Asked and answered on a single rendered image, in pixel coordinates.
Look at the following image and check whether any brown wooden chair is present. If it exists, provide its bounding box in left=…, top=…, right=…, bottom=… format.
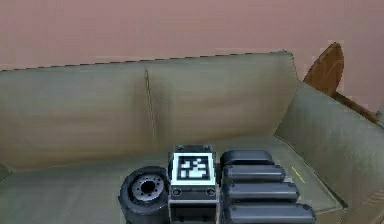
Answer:
left=302, top=41, right=384, bottom=126

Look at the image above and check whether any olive green sofa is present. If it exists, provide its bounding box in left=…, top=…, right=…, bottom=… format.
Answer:
left=0, top=50, right=384, bottom=224

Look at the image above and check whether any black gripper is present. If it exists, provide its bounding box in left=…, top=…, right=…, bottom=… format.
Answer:
left=118, top=165, right=171, bottom=224

